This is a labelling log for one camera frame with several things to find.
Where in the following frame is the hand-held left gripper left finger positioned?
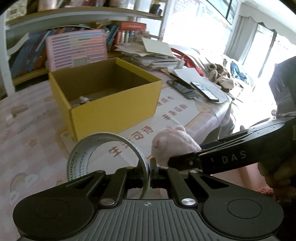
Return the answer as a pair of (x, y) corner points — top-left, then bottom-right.
(61, 160), (146, 208)

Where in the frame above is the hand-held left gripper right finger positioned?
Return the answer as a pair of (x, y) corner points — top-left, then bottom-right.
(149, 158), (230, 207)

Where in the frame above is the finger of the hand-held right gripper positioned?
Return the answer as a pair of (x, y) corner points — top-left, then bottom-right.
(168, 151), (204, 174)
(199, 128), (255, 153)

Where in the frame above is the pink plush rabbit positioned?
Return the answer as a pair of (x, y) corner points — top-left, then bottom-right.
(151, 125), (202, 166)

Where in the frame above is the silver tape roll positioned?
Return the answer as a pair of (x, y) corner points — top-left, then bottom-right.
(66, 132), (148, 200)

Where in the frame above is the yellow cardboard box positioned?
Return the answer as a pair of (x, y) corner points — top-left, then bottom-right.
(48, 57), (163, 141)

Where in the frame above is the person's right hand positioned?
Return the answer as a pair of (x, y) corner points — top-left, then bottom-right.
(257, 158), (296, 202)

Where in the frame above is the pink garment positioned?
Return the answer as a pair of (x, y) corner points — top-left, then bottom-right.
(222, 163), (280, 200)

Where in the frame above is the smartphone with lit screen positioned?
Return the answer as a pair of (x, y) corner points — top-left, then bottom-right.
(190, 81), (220, 102)

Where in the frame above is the beige plush toy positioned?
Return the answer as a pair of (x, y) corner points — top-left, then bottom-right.
(206, 62), (235, 92)

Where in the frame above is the black smartphone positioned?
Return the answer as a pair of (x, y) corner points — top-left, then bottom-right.
(167, 80), (200, 100)

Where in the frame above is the blue cloth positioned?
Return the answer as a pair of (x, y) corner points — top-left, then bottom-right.
(230, 61), (249, 80)

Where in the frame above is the white notebook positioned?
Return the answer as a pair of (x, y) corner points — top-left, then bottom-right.
(172, 68), (228, 103)

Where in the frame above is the red cloth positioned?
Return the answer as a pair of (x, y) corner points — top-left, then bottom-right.
(171, 47), (204, 77)

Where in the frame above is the grey curtain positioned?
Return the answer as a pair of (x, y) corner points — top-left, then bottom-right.
(224, 16), (244, 61)

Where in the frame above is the pile of papers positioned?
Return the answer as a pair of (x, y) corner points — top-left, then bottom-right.
(114, 38), (183, 71)

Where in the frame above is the pink learning board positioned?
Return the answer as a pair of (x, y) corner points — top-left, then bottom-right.
(45, 29), (109, 72)

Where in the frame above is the red cardboard box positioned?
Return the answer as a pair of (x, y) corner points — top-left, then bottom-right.
(117, 21), (147, 43)

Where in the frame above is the white bookshelf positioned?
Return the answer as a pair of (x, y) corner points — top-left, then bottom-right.
(0, 0), (167, 98)

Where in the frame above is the row of leaning books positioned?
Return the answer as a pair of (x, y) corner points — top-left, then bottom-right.
(9, 24), (121, 78)

